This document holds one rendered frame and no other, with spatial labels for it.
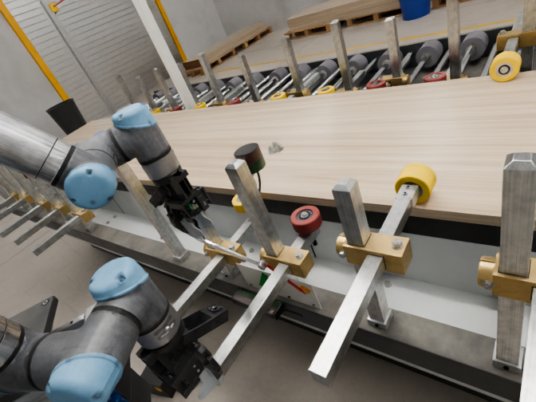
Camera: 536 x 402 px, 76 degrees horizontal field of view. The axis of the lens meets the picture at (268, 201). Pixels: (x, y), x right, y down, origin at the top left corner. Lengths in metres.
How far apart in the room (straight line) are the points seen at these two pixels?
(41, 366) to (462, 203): 0.81
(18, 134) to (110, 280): 0.26
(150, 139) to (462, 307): 0.84
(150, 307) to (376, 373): 1.21
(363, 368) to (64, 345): 1.31
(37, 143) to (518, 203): 0.68
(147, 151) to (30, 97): 7.80
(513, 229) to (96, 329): 0.57
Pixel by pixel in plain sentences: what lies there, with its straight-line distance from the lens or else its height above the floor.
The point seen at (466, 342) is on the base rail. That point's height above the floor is 0.70.
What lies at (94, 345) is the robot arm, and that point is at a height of 1.15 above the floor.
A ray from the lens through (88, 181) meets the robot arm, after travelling 0.61.
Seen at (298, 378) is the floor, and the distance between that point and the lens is 1.70.
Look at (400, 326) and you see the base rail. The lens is 0.90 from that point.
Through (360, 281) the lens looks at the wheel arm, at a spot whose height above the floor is 0.96.
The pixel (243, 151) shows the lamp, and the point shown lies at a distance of 0.77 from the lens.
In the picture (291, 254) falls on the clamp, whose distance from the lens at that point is 0.87.
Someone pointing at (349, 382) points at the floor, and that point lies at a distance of 1.64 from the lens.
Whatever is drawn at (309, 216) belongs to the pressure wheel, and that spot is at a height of 0.90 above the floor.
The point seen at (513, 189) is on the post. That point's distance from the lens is 0.53.
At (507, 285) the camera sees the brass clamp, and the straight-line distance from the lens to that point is 0.64.
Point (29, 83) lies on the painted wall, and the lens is 8.54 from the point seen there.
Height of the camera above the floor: 1.45
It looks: 32 degrees down
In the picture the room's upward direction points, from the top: 24 degrees counter-clockwise
